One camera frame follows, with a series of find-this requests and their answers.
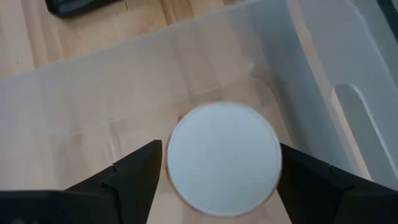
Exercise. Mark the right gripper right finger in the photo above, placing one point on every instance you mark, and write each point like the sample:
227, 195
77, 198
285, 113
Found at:
320, 196

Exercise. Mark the clear plastic bin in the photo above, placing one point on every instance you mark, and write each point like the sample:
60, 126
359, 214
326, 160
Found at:
93, 102

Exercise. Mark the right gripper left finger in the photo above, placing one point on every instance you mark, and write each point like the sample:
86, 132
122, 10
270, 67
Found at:
124, 193

